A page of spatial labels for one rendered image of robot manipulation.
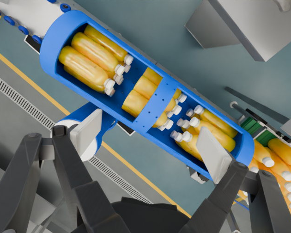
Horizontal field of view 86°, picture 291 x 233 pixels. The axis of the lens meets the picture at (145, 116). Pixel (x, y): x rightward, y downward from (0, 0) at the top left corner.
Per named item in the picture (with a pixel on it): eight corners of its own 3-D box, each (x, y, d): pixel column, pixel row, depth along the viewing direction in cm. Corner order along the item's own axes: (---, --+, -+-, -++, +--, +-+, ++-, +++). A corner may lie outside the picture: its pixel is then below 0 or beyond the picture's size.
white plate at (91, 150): (45, 149, 94) (47, 148, 95) (87, 168, 96) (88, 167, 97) (56, 111, 83) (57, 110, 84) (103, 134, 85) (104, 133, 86)
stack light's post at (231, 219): (198, 137, 193) (236, 229, 91) (201, 138, 193) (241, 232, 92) (196, 139, 194) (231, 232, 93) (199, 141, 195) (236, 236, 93)
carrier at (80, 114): (100, 104, 175) (123, 116, 178) (46, 148, 95) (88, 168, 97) (110, 82, 165) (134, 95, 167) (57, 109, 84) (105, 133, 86)
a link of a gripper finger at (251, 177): (239, 179, 12) (277, 185, 12) (215, 145, 17) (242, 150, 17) (233, 193, 13) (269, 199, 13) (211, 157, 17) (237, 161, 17)
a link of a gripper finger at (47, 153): (59, 165, 12) (22, 159, 12) (85, 137, 17) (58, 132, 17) (58, 150, 12) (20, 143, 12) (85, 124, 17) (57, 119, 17)
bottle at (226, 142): (219, 150, 73) (188, 129, 71) (227, 137, 73) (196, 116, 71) (229, 154, 66) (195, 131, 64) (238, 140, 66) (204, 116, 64)
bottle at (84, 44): (75, 52, 63) (113, 78, 65) (69, 42, 56) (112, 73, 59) (85, 38, 64) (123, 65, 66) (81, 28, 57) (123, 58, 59)
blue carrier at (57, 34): (94, 13, 70) (48, 2, 45) (241, 120, 80) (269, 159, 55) (75, 66, 84) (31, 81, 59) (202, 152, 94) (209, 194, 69)
